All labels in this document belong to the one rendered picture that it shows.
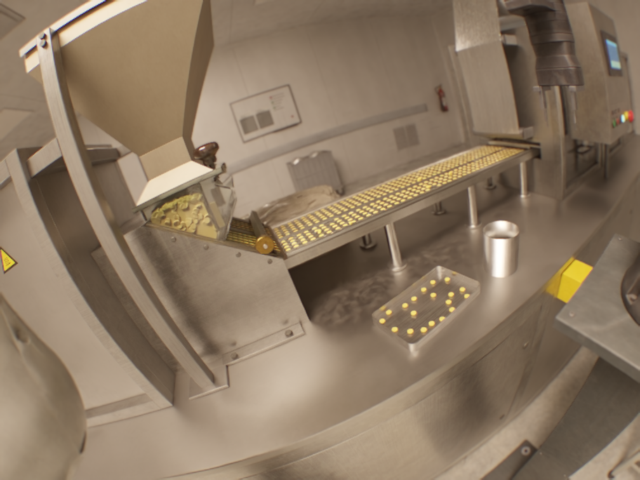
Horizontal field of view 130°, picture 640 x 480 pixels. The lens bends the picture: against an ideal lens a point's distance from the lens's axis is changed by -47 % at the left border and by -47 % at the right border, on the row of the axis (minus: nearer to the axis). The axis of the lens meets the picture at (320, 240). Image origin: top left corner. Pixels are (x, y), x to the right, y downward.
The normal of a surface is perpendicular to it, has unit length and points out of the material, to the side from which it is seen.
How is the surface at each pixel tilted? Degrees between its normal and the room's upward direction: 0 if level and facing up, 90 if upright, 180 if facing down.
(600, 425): 90
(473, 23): 71
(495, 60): 90
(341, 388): 0
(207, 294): 90
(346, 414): 0
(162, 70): 114
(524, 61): 90
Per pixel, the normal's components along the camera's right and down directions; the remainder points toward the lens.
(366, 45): 0.31, 0.31
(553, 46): -0.84, 0.52
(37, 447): 0.97, -0.11
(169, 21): 0.41, 0.63
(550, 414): -0.29, -0.87
